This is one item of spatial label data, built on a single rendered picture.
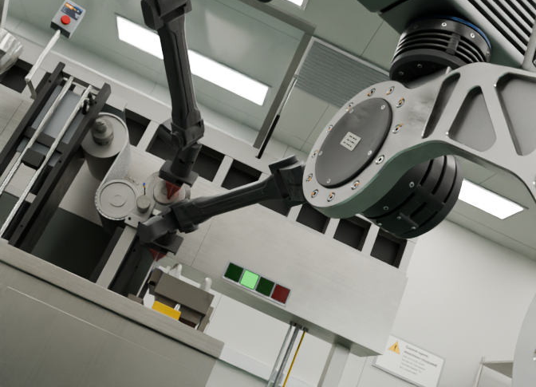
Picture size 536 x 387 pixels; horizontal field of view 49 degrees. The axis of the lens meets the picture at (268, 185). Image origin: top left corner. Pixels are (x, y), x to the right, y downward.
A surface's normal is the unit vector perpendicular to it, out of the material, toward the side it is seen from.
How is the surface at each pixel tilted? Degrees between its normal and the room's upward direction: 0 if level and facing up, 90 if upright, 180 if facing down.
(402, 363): 90
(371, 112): 90
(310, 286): 90
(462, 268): 90
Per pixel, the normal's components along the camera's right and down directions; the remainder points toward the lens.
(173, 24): 0.73, 0.47
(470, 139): -0.77, -0.51
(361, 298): 0.18, -0.30
